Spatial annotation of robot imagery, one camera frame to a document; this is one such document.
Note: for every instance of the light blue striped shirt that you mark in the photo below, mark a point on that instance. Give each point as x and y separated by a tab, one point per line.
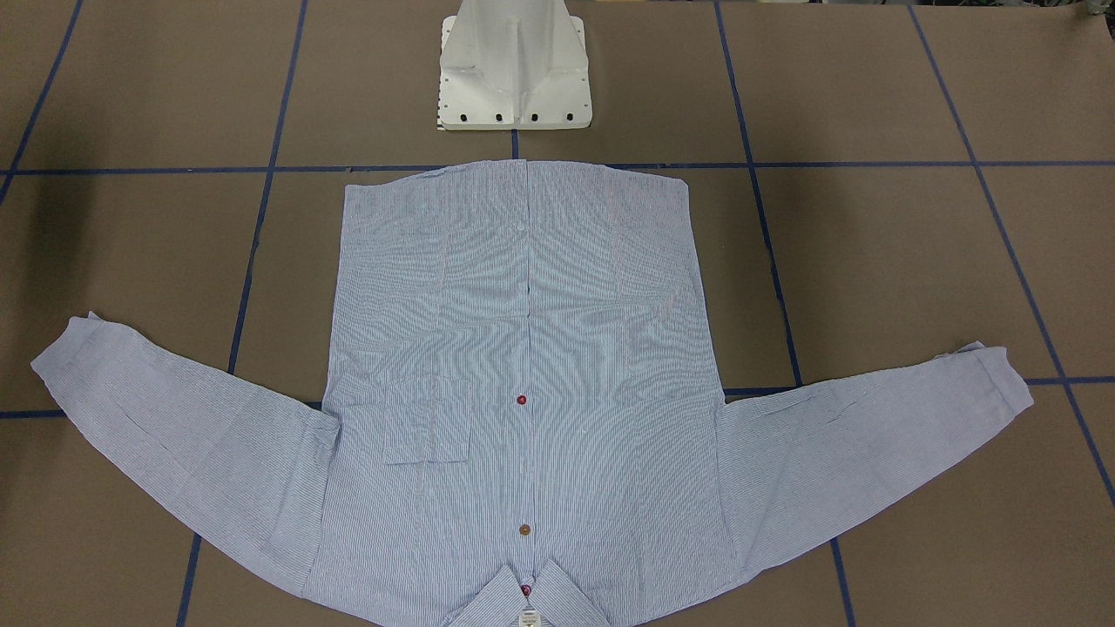
523	417

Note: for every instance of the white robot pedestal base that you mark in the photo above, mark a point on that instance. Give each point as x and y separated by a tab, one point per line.
513	66

